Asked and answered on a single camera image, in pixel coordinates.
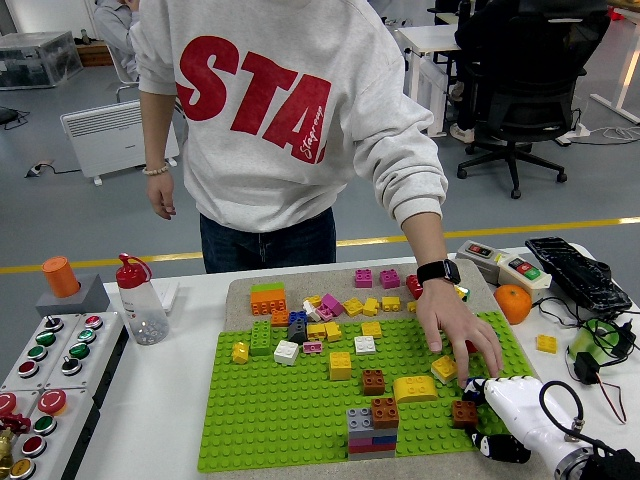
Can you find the small orange brick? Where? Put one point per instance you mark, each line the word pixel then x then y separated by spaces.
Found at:
pixel 280 318

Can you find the clear bottle red cap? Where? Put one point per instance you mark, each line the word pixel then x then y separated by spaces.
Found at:
pixel 142 310

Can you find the small blue brick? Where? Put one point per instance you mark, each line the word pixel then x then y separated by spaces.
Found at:
pixel 298 317

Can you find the grey studded brick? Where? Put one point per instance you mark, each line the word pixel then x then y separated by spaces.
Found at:
pixel 358 421

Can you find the white switch plate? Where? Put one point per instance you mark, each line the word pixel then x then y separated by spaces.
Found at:
pixel 170 295

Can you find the large orange brick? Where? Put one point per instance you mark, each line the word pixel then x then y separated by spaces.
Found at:
pixel 268 302

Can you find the person's right hand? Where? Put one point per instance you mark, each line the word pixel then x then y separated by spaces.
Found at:
pixel 161 195

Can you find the white box with green buttons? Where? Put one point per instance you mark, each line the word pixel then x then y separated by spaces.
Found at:
pixel 52 357
pixel 97 352

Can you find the green tape roll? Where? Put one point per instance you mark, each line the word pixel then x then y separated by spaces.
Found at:
pixel 580 345

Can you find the yellow curved brick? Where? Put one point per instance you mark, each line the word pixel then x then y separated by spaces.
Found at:
pixel 414 390

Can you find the white box with mushroom button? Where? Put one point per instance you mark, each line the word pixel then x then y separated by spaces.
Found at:
pixel 70 425
pixel 27 397

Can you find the yellow and white brick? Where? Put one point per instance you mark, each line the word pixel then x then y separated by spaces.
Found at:
pixel 442 369

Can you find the grey block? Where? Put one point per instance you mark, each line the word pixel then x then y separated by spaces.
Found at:
pixel 92 297

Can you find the small black module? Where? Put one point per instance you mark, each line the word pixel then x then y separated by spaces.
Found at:
pixel 586 367

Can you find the black wristwatch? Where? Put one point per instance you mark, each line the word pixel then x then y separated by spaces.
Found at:
pixel 437 271

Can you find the green studded baseplate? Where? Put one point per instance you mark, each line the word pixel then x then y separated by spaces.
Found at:
pixel 280 400

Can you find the magenta flat brick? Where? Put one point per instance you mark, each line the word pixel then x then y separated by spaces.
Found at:
pixel 360 442

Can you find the white desk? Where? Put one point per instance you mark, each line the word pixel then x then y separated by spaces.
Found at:
pixel 435 39
pixel 629 75

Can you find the narrow white brick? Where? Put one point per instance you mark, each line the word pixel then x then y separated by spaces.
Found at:
pixel 310 311

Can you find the grey station red black buttons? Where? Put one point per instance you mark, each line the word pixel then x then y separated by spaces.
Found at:
pixel 472 252

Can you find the floor socket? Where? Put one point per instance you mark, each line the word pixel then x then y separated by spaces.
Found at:
pixel 37 170

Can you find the grey station red green buttons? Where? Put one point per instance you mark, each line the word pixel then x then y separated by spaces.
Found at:
pixel 507 262

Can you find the person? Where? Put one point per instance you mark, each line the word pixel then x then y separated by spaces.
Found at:
pixel 480 40
pixel 112 30
pixel 275 150

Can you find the lime green flat brick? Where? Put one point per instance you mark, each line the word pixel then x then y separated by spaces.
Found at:
pixel 267 287

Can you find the magenta sloped brick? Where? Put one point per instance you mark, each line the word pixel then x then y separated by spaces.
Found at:
pixel 332 302

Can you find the orange cylinder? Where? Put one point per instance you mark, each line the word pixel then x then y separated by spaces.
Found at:
pixel 60 277

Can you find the brass fitting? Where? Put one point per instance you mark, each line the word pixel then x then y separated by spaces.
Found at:
pixel 5 450

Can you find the small yellow brick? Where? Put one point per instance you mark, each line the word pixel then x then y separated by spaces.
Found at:
pixel 412 306
pixel 314 300
pixel 240 353

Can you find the white panel heater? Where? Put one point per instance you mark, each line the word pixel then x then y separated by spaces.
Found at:
pixel 100 140

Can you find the dark grey sloped brick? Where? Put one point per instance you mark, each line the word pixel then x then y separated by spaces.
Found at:
pixel 298 332

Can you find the white ribbed panel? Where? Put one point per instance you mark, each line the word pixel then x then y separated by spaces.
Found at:
pixel 435 100

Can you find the black power plug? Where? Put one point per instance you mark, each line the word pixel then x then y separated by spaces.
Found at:
pixel 625 340

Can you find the white black-fingered right robot hand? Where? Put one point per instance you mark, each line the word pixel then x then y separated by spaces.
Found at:
pixel 520 410

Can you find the light pink brick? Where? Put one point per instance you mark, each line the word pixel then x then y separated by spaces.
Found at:
pixel 324 313

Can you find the dark green white brick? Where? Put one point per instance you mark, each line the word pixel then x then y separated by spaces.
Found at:
pixel 466 294

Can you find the grey flat brick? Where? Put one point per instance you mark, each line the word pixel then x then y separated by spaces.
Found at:
pixel 372 456

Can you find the white chair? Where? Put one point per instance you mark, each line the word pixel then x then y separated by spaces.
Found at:
pixel 120 75

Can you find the blue flat brick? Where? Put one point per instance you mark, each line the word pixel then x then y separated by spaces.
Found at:
pixel 384 441

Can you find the person's left forearm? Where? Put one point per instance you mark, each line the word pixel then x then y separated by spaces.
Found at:
pixel 425 240

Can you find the white power strip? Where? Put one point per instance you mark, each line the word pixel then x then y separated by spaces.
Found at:
pixel 580 131

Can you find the red flat brick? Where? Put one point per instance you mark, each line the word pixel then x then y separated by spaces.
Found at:
pixel 372 449

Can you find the wide red brick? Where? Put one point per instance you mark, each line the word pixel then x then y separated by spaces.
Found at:
pixel 472 346

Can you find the person's left hand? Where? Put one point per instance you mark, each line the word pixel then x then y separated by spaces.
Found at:
pixel 450 315

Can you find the small pink flat brick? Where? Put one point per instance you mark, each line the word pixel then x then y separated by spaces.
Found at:
pixel 312 348

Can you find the orange fruit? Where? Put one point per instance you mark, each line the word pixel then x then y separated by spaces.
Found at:
pixel 512 303

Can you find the tall yellow brick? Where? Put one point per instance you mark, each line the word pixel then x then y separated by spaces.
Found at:
pixel 340 366

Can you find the tall lime green brick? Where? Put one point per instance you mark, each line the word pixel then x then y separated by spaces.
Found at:
pixel 261 339

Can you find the black office chair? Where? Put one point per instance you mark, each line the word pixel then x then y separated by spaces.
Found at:
pixel 540 100

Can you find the wooden crate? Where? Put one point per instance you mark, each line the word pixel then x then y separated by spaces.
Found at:
pixel 95 55

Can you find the person's right forearm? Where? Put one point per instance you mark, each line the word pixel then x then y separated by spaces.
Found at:
pixel 155 130

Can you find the black plastic-wrapped device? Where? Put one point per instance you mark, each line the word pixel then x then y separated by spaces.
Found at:
pixel 575 272

